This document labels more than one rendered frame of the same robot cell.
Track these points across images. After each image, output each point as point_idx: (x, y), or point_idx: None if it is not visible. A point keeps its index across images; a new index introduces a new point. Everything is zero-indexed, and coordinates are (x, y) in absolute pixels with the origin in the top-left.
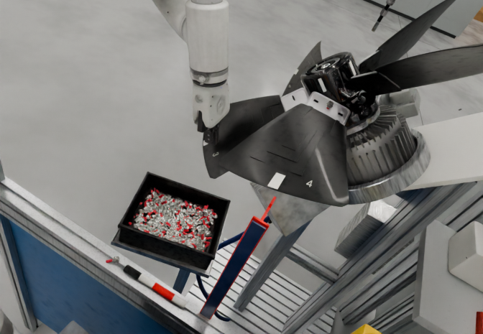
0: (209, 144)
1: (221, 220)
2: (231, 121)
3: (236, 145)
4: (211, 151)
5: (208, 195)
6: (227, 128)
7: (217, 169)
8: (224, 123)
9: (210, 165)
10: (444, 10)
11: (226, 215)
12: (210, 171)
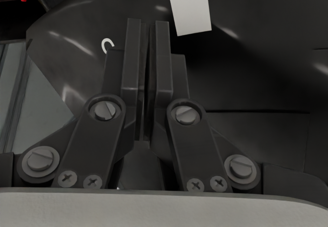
0: (167, 7)
1: (37, 2)
2: (278, 157)
3: (147, 147)
4: (126, 28)
5: None
6: (236, 129)
7: (58, 61)
8: (281, 114)
9: (64, 31)
10: None
11: (20, 42)
12: (45, 33)
